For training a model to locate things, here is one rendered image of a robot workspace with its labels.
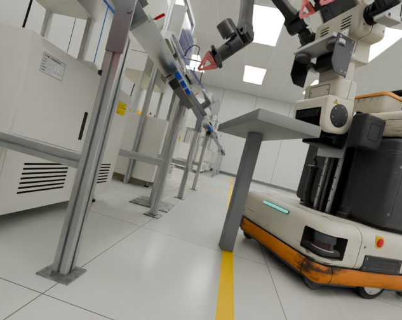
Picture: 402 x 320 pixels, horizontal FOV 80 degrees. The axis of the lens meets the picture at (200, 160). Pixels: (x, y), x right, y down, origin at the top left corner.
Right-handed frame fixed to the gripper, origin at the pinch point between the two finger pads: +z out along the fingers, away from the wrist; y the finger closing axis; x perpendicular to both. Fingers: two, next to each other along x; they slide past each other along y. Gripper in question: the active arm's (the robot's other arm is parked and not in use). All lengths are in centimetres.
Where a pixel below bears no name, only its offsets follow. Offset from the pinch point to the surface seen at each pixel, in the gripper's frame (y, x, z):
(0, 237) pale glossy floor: 35, 23, 80
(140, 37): 31.5, -5.2, 12.7
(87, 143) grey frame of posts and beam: 43, 17, 38
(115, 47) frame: 42.7, 0.4, 18.7
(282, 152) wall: -770, 105, -160
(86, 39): -28, -63, 42
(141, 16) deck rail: 38.2, -5.5, 9.0
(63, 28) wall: -158, -195, 91
